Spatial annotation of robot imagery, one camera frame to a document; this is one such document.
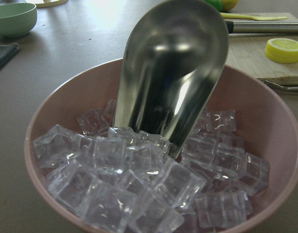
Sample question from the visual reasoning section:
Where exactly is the stainless steel ice scoop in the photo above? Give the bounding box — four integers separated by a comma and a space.
114, 0, 228, 159

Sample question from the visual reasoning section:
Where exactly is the pile of clear ice cubes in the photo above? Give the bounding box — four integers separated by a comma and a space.
33, 99, 270, 233

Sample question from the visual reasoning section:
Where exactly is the bamboo cutting board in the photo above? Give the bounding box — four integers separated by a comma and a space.
225, 14, 298, 92

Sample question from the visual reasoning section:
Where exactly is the steel muddler black tip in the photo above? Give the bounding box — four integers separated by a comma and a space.
225, 21, 298, 34

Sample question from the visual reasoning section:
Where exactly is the pink bowl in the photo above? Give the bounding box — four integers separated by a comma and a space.
24, 59, 298, 233

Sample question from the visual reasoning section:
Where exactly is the yellow plastic knife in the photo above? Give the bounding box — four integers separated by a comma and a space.
220, 13, 287, 21

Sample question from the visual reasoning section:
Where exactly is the green lime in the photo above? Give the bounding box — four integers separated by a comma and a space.
205, 0, 223, 12

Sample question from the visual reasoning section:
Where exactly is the lower yellow lemon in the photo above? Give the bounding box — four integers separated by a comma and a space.
221, 0, 239, 12

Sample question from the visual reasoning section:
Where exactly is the half lemon slice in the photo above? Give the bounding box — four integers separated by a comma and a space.
265, 38, 298, 64

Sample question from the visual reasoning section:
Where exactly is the cream serving tray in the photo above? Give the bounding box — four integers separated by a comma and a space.
34, 0, 68, 8

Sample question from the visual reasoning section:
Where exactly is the grey folded cloth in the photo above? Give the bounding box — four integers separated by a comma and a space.
0, 43, 19, 69

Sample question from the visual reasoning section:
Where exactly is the green bowl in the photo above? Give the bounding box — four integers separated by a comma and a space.
0, 2, 37, 37

